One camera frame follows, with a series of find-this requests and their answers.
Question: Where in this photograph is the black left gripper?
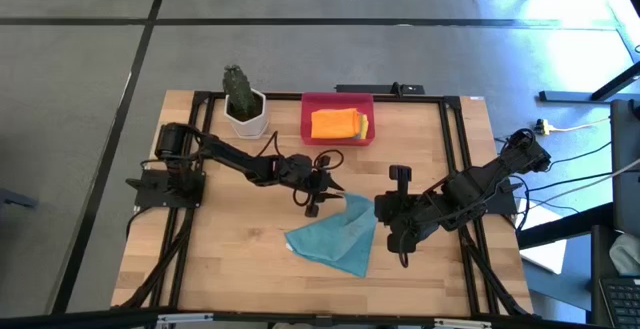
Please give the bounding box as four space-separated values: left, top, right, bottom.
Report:
279 153 347 219

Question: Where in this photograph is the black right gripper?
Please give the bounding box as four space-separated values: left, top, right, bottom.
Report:
373 165 445 254

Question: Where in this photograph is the teal microfiber towel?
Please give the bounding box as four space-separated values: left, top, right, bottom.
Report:
284 192 379 278

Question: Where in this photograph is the orange microfiber towel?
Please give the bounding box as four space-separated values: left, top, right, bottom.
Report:
310 107 363 140

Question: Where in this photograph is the yellow microfiber towel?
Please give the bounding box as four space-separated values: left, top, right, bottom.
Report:
355 112 370 141

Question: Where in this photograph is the red plastic bin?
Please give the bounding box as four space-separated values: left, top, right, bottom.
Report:
300 92 376 147

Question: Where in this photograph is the white hexagonal plant pot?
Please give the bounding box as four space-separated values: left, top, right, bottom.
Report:
223 88 270 140

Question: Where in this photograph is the black beam with silver brackets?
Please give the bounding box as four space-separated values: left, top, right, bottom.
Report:
0 308 640 329

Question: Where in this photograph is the green cactus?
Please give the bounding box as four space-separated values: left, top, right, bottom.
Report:
222 64 257 115

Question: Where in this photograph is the white flat board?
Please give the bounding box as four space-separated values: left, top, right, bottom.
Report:
517 196 569 275

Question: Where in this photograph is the black slanted desk bar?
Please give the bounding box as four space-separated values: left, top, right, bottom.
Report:
517 202 616 250

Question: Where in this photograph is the black desk foot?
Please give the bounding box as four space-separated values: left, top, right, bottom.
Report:
538 61 640 104

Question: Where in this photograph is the dark grey monitor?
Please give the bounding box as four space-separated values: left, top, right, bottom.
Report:
610 99 640 236

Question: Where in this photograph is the grey cloth bundle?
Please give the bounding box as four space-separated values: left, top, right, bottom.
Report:
609 233 640 277

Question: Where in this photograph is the black keyboard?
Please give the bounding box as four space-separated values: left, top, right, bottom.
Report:
592 226 640 328

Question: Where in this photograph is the grey chair foot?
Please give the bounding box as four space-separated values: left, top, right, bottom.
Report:
0 188 39 211

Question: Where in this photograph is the black aluminium table frame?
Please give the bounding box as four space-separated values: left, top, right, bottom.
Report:
112 88 535 320

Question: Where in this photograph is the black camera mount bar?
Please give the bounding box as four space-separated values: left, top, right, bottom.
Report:
335 82 426 96

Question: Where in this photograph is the black floor cable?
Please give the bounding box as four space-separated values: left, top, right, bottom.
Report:
549 141 614 173

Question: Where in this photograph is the white power cable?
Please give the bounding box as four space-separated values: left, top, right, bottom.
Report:
548 116 612 134

